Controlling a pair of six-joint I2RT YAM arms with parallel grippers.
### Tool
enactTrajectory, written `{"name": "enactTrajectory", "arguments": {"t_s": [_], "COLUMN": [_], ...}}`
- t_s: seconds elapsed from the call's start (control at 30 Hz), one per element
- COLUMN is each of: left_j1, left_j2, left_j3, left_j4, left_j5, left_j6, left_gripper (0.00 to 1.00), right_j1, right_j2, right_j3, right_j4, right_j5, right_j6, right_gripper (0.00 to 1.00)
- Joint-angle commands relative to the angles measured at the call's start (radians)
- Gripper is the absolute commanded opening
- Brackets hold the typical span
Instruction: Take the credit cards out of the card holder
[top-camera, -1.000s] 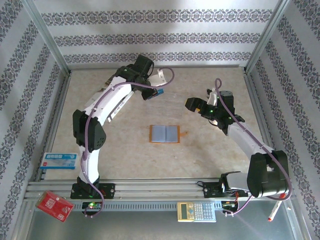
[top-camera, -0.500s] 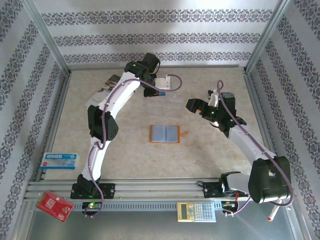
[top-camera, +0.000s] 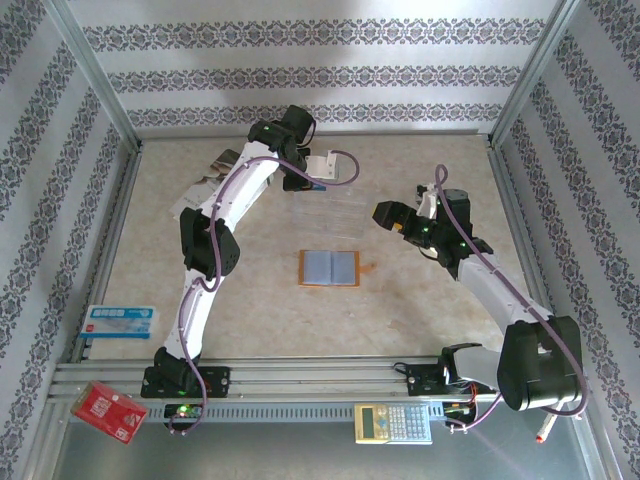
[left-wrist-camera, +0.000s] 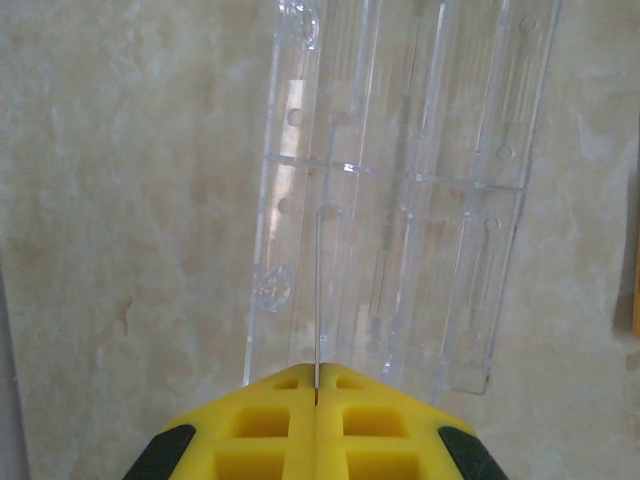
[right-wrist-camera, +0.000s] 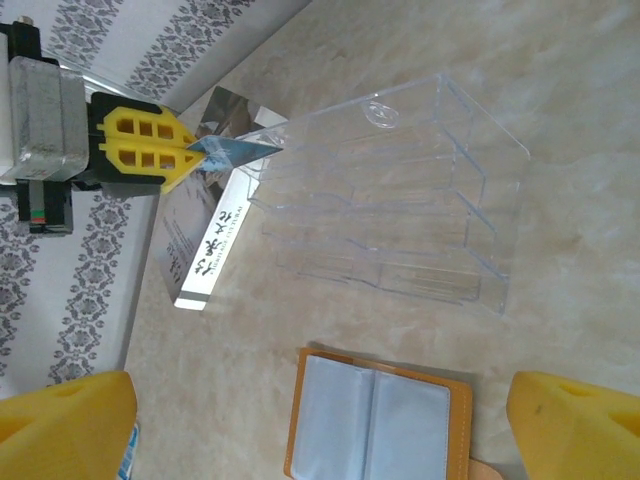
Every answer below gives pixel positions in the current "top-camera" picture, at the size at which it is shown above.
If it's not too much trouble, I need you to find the orange card holder wallet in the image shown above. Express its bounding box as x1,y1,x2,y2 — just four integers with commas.
298,249,379,289

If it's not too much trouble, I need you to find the paperback book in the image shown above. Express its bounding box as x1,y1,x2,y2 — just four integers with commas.
168,148,275,217

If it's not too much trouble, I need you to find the wide aluminium mounting beam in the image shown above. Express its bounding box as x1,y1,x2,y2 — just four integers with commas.
49,357,586,401

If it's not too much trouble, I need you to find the beige grey calculator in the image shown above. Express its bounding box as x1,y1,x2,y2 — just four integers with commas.
354,402,434,445

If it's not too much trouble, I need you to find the red and white marker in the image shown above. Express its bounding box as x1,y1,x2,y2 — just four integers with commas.
535,412,557,445

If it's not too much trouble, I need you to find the blue and white box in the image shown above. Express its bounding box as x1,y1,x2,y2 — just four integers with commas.
78,304,157,341

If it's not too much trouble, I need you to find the grey metal shelf plate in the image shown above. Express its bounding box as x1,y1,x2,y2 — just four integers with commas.
49,384,616,480

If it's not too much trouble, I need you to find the circuit board with green LED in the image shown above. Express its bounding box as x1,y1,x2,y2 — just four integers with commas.
163,401,206,422

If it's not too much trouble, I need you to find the red cardboard box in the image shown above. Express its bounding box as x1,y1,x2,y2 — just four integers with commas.
71,380,150,445

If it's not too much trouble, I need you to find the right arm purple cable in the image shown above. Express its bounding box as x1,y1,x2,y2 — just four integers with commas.
432,164,591,434

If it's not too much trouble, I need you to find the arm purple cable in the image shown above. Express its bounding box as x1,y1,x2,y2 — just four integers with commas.
432,164,591,434
167,149,361,437

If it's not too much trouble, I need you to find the aluminium frame rail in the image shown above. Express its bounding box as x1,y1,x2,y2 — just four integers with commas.
137,128,494,141
69,142,146,364
485,142,571,361

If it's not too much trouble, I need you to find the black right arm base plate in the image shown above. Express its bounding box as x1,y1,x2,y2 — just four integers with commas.
404,363,498,399

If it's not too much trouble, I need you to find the circuit board with wires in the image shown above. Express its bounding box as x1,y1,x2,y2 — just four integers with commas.
442,399,476,421

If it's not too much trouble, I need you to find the aluminium frame post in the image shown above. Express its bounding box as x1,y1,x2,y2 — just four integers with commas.
487,0,584,151
43,0,144,151

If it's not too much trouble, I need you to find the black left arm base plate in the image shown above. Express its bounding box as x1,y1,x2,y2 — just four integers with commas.
140,366,232,400

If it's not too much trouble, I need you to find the grey slotted cable duct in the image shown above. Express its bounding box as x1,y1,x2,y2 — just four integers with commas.
149,402,446,424

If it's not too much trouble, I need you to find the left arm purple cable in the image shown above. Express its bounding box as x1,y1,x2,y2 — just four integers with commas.
167,149,361,437

